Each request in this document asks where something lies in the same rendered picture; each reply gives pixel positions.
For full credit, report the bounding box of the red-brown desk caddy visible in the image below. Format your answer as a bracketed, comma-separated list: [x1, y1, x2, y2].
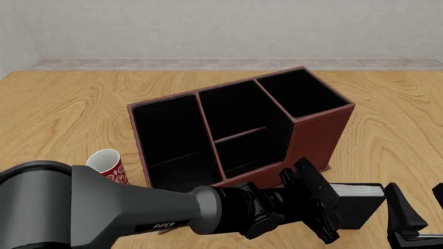
[126, 66, 356, 190]

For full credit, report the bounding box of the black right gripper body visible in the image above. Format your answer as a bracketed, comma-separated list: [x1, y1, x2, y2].
[388, 227, 443, 249]

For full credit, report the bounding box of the black book with white pages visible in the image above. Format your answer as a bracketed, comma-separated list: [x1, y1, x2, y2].
[330, 182, 386, 230]

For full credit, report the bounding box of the red paper cup white pattern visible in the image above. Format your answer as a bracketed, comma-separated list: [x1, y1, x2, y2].
[85, 147, 130, 185]

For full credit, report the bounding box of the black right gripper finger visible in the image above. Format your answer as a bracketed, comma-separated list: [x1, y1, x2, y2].
[385, 182, 429, 234]
[431, 182, 443, 201]

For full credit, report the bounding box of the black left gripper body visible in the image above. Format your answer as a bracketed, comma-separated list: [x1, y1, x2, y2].
[293, 156, 343, 245]

